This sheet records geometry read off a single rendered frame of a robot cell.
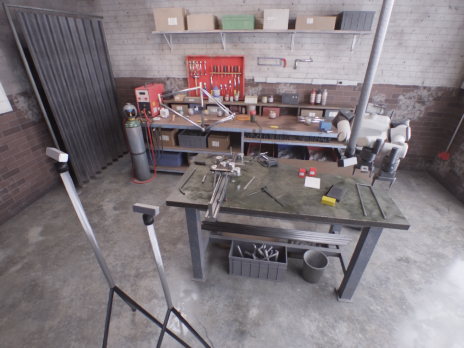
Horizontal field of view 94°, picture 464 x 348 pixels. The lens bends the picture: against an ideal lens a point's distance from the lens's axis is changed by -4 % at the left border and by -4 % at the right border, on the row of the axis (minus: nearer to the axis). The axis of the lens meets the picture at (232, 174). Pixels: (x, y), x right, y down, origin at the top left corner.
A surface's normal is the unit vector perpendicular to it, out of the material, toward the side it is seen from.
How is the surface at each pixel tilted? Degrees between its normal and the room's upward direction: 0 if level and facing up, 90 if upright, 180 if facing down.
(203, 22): 91
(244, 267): 90
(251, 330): 0
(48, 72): 90
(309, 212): 0
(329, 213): 0
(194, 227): 90
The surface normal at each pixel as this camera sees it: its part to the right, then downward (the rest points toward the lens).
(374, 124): -0.40, -0.12
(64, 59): 0.51, 0.43
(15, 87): 0.99, 0.08
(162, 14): -0.21, 0.51
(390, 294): 0.00, -0.87
